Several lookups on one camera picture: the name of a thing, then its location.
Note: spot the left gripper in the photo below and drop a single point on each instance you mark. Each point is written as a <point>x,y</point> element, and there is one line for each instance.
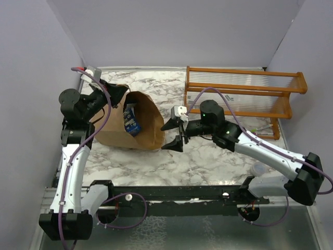
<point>115,91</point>

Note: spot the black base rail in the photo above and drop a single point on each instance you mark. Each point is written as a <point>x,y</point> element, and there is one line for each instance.
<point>171,201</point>

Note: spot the wooden shelf rack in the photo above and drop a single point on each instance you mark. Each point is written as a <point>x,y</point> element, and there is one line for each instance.
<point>256,93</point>

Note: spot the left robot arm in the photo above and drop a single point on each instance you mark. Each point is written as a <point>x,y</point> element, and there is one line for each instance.
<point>71,213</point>

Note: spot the blue snack bag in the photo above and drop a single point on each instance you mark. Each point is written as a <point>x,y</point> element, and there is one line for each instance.
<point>131,123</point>

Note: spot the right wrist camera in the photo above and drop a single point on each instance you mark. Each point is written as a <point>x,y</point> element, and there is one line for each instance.
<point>179,112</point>

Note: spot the pink marker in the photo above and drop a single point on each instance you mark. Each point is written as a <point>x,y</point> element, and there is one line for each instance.
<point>264,133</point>

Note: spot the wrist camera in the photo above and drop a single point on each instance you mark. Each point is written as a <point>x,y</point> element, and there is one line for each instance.
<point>95,72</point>
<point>179,112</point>

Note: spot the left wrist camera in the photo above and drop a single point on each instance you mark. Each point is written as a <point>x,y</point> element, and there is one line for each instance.
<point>95,72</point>

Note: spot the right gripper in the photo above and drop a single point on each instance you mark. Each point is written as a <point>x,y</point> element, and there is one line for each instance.
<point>176,144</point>

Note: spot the brown paper bag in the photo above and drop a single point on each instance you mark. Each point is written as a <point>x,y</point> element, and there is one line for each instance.
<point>148,115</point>

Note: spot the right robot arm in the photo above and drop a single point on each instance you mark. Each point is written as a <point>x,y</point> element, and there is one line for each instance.
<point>300,176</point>

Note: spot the green marker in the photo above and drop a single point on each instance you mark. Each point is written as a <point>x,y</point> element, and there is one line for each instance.
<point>261,128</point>

